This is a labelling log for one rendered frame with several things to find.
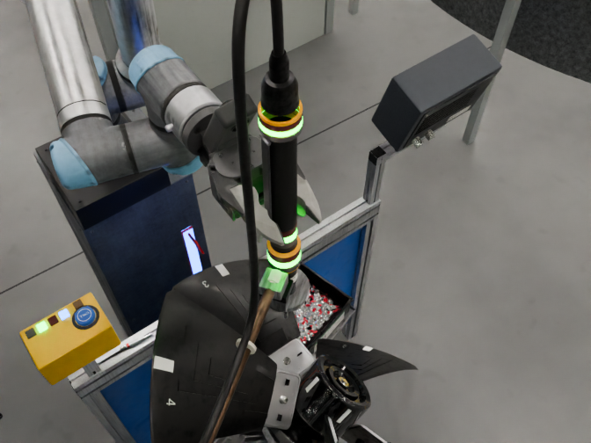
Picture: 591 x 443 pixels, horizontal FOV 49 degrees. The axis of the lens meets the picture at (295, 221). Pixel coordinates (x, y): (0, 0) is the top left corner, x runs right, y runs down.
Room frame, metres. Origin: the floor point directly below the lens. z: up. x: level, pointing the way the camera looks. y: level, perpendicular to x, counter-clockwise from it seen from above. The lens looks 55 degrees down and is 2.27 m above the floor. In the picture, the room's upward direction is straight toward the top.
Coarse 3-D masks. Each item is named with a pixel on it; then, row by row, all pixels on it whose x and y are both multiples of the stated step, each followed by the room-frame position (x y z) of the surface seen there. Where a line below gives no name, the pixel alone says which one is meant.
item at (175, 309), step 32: (160, 320) 0.40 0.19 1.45; (192, 320) 0.41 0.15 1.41; (160, 352) 0.35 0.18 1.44; (192, 352) 0.37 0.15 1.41; (224, 352) 0.38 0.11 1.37; (256, 352) 0.40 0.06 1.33; (160, 384) 0.31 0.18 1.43; (192, 384) 0.32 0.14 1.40; (256, 384) 0.36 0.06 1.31; (160, 416) 0.27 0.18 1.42; (192, 416) 0.29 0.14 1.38; (224, 416) 0.30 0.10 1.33; (256, 416) 0.31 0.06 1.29
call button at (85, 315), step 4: (84, 308) 0.60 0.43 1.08; (88, 308) 0.60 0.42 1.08; (80, 312) 0.59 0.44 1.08; (84, 312) 0.59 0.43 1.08; (88, 312) 0.59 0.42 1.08; (92, 312) 0.59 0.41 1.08; (76, 316) 0.58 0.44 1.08; (80, 316) 0.58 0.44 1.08; (84, 316) 0.58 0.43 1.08; (88, 316) 0.58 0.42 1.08; (92, 316) 0.58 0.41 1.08; (76, 320) 0.58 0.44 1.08; (80, 320) 0.57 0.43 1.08; (84, 320) 0.57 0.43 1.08; (88, 320) 0.57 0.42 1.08; (92, 320) 0.58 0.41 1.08; (80, 324) 0.57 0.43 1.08; (84, 324) 0.57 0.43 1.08; (88, 324) 0.57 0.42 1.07
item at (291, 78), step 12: (276, 60) 0.43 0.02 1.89; (288, 60) 0.44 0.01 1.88; (276, 72) 0.43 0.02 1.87; (288, 72) 0.44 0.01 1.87; (264, 84) 0.44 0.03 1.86; (276, 84) 0.43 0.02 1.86; (288, 84) 0.43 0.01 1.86; (264, 96) 0.43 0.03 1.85; (276, 96) 0.43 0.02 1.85; (288, 96) 0.43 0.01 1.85; (264, 108) 0.43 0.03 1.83; (276, 108) 0.42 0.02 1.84; (288, 108) 0.43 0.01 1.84; (288, 276) 0.43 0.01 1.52
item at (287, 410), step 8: (280, 376) 0.38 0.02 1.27; (288, 376) 0.39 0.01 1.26; (296, 376) 0.39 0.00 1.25; (280, 384) 0.37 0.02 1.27; (296, 384) 0.38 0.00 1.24; (280, 392) 0.36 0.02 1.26; (288, 392) 0.37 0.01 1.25; (296, 392) 0.37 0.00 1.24; (272, 400) 0.35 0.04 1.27; (288, 400) 0.36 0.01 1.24; (272, 408) 0.34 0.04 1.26; (280, 408) 0.34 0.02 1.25; (288, 408) 0.34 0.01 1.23; (272, 416) 0.33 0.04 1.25; (288, 416) 0.33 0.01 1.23; (272, 424) 0.32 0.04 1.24; (280, 424) 0.32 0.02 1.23; (288, 424) 0.32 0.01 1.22
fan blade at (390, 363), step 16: (320, 352) 0.55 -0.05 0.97; (336, 352) 0.55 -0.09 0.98; (352, 352) 0.55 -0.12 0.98; (368, 352) 0.55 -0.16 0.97; (384, 352) 0.56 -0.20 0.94; (352, 368) 0.48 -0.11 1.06; (368, 368) 0.48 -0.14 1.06; (384, 368) 0.49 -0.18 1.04; (400, 368) 0.50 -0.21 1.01; (416, 368) 0.52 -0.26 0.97
